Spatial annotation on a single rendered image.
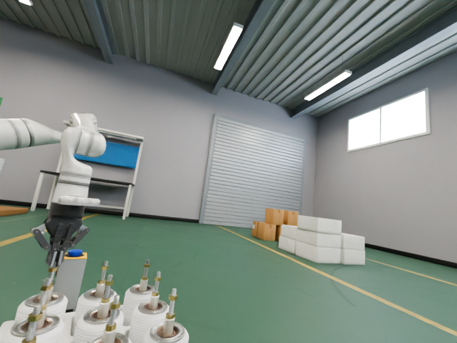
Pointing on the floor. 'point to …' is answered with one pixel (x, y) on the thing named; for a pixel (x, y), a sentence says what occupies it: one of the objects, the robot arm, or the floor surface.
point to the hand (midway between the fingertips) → (55, 258)
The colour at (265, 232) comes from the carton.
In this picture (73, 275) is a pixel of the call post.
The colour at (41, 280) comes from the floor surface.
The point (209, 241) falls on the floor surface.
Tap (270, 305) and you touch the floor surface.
